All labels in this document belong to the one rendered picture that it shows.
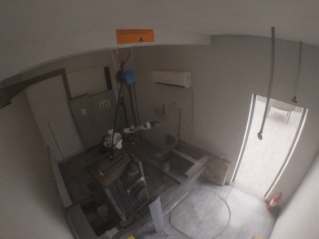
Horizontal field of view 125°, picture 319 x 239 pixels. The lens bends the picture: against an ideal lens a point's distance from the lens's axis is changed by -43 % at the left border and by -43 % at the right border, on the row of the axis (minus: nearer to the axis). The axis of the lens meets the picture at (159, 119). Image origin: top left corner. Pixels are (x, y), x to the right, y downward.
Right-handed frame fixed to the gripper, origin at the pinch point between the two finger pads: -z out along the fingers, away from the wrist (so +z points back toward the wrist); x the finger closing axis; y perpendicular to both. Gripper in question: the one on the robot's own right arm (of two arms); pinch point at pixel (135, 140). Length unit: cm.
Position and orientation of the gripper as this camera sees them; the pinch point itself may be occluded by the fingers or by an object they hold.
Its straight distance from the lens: 189.4
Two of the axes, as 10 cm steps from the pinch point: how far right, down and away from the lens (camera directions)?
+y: -0.7, -8.7, -4.8
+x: -4.7, 4.6, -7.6
